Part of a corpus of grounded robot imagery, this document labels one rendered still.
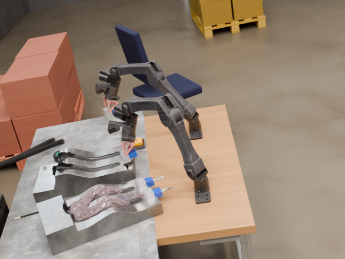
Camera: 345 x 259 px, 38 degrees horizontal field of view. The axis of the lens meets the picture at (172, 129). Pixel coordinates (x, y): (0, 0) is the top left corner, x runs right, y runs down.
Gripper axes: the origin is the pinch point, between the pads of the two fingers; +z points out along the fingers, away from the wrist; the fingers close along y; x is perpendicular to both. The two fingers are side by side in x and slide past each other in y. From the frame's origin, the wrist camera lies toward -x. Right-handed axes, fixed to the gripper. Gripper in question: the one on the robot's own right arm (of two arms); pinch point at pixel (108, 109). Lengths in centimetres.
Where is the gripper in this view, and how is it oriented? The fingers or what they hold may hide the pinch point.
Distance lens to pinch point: 298.7
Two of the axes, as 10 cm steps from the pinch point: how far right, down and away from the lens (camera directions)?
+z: -2.7, 9.3, 2.3
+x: 8.5, 1.1, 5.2
